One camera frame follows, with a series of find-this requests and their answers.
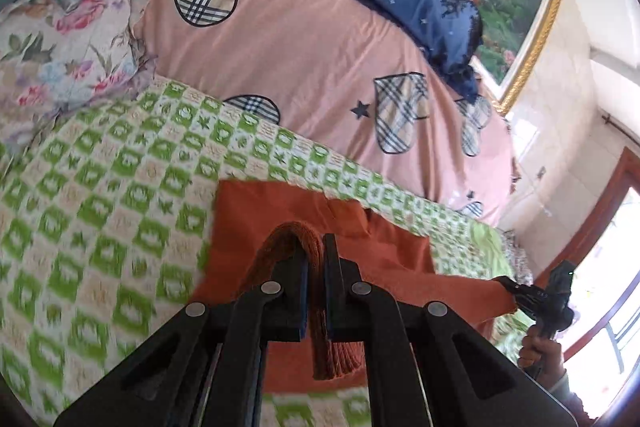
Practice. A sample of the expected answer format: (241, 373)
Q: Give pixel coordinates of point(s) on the person's right forearm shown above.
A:
(565, 394)

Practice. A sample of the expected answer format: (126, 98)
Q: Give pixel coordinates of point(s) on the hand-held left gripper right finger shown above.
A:
(332, 302)

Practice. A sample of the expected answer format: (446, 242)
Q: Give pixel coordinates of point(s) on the orange knit garment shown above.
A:
(385, 257)

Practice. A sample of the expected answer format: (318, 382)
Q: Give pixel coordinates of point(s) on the pink heart-print duvet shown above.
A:
(310, 42)

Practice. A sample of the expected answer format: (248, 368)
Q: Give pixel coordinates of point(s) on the wooden window frame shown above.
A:
(595, 227)

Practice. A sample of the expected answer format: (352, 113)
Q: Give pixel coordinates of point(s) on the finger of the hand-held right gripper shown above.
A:
(506, 285)

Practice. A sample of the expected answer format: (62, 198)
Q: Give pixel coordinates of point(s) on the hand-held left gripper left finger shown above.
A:
(300, 302)

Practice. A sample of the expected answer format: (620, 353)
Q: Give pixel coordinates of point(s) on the person's right hand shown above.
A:
(540, 354)

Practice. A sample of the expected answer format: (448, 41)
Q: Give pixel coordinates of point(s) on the floral pillow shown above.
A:
(60, 52)

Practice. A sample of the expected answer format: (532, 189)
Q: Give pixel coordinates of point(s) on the green checkered blanket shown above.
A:
(110, 207)

